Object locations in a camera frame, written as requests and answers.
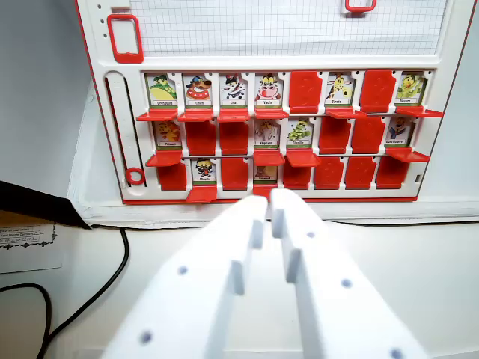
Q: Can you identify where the red board flap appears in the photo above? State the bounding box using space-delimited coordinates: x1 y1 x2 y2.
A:
350 116 387 155

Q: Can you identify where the white printed paper card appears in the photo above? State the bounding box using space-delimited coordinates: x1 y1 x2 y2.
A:
0 222 64 275

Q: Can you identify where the red and white game board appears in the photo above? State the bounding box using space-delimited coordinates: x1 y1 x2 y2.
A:
73 0 479 205

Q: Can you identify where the black cable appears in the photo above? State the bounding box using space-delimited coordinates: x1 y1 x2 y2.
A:
35 226 131 359
0 283 52 359

